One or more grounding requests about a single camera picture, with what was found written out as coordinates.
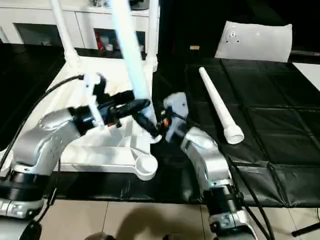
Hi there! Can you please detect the white plastic table leg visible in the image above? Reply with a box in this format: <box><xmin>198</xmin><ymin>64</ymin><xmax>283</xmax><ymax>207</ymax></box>
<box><xmin>48</xmin><ymin>0</ymin><xmax>83</xmax><ymax>69</ymax></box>
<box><xmin>145</xmin><ymin>0</ymin><xmax>161</xmax><ymax>74</ymax></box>
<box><xmin>198</xmin><ymin>66</ymin><xmax>245</xmax><ymax>146</ymax></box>
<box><xmin>109</xmin><ymin>0</ymin><xmax>163</xmax><ymax>144</ymax></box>

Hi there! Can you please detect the white plastic table top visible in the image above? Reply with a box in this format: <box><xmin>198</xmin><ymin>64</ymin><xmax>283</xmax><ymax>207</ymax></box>
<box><xmin>31</xmin><ymin>54</ymin><xmax>160</xmax><ymax>183</ymax></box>

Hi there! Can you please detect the black padded mat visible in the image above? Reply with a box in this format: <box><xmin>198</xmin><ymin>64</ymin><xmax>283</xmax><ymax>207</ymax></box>
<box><xmin>0</xmin><ymin>42</ymin><xmax>320</xmax><ymax>209</ymax></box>

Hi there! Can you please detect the white glass-door cabinet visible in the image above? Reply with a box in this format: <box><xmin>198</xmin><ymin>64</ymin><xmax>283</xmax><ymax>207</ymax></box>
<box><xmin>0</xmin><ymin>6</ymin><xmax>161</xmax><ymax>51</ymax></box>

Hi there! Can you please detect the white curved plastic panel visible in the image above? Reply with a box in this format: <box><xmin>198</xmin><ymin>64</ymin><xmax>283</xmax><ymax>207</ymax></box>
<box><xmin>214</xmin><ymin>20</ymin><xmax>293</xmax><ymax>63</ymax></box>

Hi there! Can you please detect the dark left robot foot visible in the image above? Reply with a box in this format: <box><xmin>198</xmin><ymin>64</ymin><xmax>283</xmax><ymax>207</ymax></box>
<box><xmin>84</xmin><ymin>231</ymin><xmax>114</xmax><ymax>240</ymax></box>

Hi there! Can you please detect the white flat board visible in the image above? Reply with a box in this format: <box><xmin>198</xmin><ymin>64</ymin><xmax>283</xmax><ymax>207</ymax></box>
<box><xmin>292</xmin><ymin>62</ymin><xmax>320</xmax><ymax>92</ymax></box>

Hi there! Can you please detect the black metal rod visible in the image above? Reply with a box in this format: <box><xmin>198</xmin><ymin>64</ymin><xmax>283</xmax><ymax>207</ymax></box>
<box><xmin>291</xmin><ymin>221</ymin><xmax>320</xmax><ymax>238</ymax></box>

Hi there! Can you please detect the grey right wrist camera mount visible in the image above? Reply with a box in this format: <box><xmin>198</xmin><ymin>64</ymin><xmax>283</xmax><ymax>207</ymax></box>
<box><xmin>162</xmin><ymin>91</ymin><xmax>189</xmax><ymax>144</ymax></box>

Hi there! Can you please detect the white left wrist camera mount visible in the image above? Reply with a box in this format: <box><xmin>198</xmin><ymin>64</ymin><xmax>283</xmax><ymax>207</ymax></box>
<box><xmin>79</xmin><ymin>71</ymin><xmax>109</xmax><ymax>129</ymax></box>

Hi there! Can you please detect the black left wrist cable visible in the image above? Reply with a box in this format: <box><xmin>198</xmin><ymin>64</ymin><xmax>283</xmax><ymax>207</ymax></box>
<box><xmin>0</xmin><ymin>74</ymin><xmax>85</xmax><ymax>227</ymax></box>

